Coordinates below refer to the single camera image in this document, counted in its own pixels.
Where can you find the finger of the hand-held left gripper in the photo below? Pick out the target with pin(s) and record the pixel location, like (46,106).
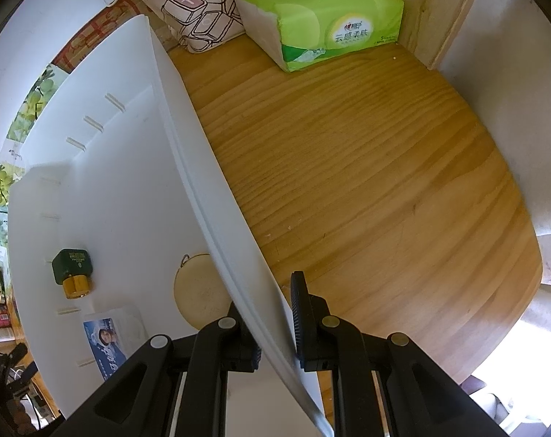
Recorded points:
(6,375)

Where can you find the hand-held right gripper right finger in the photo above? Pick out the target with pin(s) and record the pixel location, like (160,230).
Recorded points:
(298,323)

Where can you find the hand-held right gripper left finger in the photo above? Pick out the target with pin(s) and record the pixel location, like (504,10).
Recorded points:
(241,348)

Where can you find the round gold compact mirror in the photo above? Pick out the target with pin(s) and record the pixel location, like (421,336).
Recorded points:
(198,286)

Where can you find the blue white plastic box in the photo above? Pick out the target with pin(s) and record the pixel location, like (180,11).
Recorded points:
(107,341)

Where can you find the green bottle gold cap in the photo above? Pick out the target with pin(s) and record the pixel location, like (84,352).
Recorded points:
(72,264)

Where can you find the white plastic storage bin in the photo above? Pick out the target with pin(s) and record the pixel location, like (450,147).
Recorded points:
(120,168)

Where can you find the white spray bottle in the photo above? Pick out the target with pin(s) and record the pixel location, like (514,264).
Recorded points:
(2,334)

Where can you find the green tissue pack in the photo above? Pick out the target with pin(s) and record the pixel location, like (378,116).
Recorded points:
(339,22)

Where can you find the white floral curtain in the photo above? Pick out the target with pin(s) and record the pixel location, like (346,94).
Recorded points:
(507,100)

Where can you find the printed canvas bag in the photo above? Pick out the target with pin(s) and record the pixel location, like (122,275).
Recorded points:
(198,13)

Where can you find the wooden desk hutch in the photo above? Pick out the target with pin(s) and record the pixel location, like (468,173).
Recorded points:
(434,18)

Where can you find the brown printed cardboard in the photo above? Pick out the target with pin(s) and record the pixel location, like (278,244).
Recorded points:
(102,22)

